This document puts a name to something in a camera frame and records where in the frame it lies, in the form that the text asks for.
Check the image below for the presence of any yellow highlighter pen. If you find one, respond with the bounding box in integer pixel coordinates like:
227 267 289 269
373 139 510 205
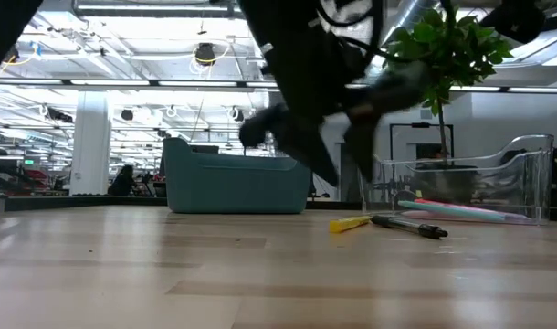
329 215 373 235

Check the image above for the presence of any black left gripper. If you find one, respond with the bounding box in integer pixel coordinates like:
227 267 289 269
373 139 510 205
239 45 430 186

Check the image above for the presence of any white building column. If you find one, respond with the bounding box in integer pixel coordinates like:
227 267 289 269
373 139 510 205
69 90 111 196

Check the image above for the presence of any clear plastic bin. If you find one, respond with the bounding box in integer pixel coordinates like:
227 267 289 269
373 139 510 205
358 133 555 226

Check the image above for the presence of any teal plastic bin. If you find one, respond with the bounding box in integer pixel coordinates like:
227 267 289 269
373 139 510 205
163 136 312 215

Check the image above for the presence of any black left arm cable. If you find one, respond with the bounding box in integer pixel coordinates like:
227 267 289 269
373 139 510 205
317 0 401 65

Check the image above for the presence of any green leafy plant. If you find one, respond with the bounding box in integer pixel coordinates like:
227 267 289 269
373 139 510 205
382 4 513 161

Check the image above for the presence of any black pen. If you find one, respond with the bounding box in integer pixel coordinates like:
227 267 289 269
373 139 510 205
370 214 449 240

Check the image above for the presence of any black background station frame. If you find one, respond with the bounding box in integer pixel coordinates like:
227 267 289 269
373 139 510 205
389 122 455 162

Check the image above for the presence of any person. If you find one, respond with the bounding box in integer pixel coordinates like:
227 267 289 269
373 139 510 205
107 164 136 197

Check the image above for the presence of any black aluminium table frame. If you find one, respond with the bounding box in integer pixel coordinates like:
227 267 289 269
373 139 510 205
0 194 557 223

